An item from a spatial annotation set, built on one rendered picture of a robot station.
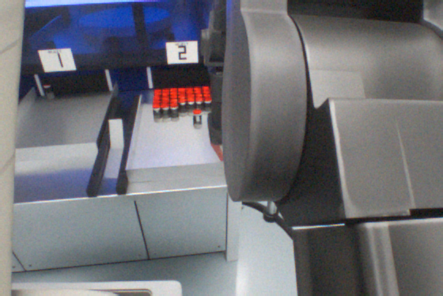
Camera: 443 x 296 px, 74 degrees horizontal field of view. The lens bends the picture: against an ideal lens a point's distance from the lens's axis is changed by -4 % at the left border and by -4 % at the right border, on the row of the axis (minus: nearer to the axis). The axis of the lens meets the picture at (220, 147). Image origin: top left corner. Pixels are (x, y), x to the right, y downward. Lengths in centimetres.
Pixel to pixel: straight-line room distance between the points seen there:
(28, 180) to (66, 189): 10
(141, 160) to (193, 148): 12
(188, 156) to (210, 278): 91
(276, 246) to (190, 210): 57
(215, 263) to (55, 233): 72
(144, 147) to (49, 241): 82
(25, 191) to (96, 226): 65
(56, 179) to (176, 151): 26
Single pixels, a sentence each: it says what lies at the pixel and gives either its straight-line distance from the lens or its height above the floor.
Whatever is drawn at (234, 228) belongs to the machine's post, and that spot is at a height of 25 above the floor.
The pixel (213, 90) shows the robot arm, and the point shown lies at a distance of 53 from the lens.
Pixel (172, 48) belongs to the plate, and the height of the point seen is 103.
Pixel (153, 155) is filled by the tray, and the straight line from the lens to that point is 70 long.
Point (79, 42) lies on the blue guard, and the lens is 92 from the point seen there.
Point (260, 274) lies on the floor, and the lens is 153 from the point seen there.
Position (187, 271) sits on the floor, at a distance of 154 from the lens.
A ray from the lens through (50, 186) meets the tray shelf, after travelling 70.
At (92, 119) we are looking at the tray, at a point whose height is 88.
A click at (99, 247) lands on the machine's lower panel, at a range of 144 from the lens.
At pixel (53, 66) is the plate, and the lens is 96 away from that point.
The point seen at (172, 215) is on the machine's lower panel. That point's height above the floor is 36.
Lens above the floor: 130
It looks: 36 degrees down
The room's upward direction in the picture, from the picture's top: straight up
